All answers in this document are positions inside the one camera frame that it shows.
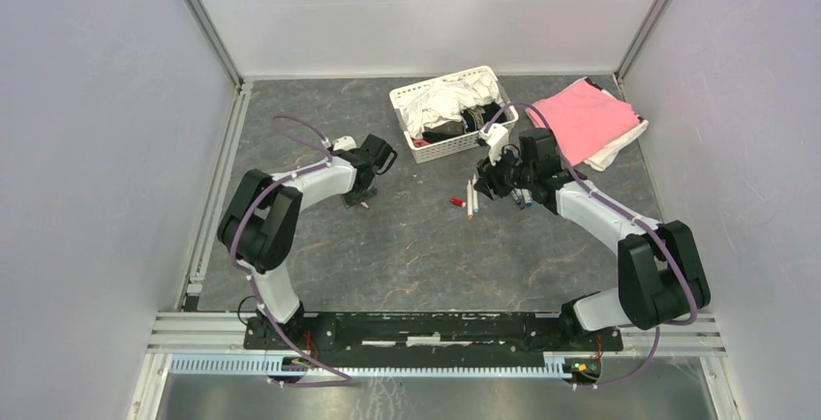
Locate white pen blue ends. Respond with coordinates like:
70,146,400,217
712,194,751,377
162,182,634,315
521,189,532,207

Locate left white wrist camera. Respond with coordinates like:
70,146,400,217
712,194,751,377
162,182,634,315
332,135,357,151

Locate white plastic basket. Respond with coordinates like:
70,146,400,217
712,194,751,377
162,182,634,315
389,66,519,164

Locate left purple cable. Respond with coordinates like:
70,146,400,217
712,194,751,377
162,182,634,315
229,115,354,390

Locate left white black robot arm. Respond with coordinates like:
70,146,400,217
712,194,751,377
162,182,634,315
217,135,397,350

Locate white cloth in basket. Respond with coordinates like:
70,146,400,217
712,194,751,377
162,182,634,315
398,74,502,139

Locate black cloth in basket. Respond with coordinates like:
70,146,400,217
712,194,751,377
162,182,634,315
421,103,501,144

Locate white cloth under pink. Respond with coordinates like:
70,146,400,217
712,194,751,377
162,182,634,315
574,76,649,171

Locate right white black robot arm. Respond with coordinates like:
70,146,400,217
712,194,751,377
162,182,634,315
475,124,711,350

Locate pink folded cloth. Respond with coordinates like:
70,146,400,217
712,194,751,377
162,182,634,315
526,78,643,167

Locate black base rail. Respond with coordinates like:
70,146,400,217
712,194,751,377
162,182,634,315
283,312,624,369

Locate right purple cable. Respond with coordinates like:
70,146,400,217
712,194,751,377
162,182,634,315
480,101,699,389

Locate white pen blue tip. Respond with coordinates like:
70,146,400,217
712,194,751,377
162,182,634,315
471,173,479,216

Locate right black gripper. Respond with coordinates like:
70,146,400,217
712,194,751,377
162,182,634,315
473,141,535,201

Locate purple cable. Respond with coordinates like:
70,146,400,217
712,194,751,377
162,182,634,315
480,101,699,389
229,115,354,390

